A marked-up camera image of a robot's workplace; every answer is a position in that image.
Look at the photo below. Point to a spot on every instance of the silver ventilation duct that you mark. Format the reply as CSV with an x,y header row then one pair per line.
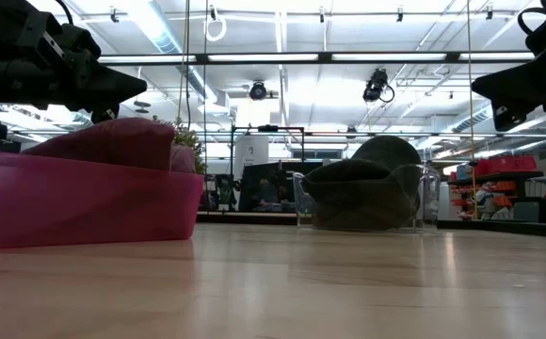
x,y
489,115

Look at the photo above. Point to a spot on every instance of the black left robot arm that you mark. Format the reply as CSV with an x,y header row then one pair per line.
x,y
9,56

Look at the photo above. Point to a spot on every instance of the red storage bins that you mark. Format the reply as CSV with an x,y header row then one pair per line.
x,y
503,166

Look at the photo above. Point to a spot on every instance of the black aluminium table frame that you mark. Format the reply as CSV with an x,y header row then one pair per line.
x,y
489,228

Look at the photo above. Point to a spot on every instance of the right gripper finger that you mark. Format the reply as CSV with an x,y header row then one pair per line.
x,y
513,85

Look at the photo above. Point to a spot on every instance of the orange storage bins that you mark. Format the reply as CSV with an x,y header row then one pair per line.
x,y
506,186

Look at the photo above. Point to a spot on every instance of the maroon baseball cap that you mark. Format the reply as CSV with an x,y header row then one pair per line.
x,y
113,141
183,160

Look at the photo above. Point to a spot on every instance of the clear plastic bin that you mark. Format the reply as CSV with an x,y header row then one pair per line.
x,y
430,198

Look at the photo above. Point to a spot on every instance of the dark gray box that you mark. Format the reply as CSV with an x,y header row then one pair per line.
x,y
534,211

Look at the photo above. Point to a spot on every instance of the black horizontal rig bar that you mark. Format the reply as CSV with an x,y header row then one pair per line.
x,y
325,58

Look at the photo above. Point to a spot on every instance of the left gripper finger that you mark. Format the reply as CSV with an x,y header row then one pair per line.
x,y
113,87

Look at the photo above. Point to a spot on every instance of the black shelf table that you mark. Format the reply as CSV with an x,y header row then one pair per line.
x,y
513,176

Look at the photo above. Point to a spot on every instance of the round black fixture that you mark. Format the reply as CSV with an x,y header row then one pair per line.
x,y
258,91

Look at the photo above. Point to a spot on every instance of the red cloth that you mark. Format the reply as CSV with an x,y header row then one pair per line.
x,y
89,207

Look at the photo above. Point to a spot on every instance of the black metal frame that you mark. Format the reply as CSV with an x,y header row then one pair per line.
x,y
266,128

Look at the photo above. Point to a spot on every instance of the green potted plant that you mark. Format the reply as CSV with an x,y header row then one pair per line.
x,y
188,141

